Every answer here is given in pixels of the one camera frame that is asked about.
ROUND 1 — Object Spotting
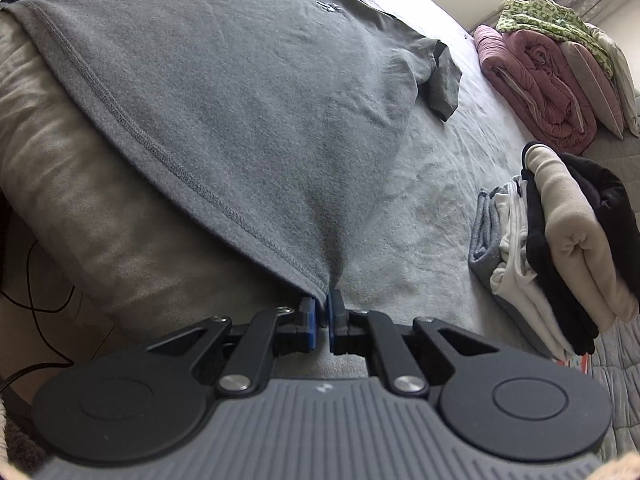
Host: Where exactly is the green patterned blanket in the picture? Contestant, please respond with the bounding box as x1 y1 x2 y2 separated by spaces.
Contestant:
496 0 616 78

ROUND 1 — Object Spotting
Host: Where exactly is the bed with grey sheet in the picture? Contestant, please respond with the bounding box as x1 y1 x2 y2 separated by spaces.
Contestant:
0 0 640 461

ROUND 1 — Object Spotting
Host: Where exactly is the red book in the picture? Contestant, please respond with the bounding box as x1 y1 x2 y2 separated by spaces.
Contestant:
550 352 591 373

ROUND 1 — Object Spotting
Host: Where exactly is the grey t-shirt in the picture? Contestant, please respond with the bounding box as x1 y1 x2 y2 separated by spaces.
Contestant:
0 0 463 301

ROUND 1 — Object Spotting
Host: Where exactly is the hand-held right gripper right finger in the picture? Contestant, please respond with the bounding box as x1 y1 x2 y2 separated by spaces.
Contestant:
326 290 501 395

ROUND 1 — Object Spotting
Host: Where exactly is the black floor cable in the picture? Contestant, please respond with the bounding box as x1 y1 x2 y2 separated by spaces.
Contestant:
0 237 76 391

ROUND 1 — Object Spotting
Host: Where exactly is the pink rolled quilt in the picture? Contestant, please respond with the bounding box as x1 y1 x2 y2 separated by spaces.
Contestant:
472 25 598 156

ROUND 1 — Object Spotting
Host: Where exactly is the grey folded garment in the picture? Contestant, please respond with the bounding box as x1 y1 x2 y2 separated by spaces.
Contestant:
468 185 566 356

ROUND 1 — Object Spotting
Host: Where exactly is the cream pillow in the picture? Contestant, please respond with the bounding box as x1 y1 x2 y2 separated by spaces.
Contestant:
582 22 640 138

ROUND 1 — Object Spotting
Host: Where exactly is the black folded garment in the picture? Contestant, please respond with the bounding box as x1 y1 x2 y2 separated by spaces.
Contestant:
520 167 598 356
557 152 640 261

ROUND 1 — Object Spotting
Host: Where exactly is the grey pillow with pink edge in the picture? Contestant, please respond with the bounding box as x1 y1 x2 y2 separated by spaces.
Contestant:
557 40 626 141

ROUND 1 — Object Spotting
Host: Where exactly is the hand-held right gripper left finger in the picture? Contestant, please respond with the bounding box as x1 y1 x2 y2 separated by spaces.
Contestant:
146 296 318 395

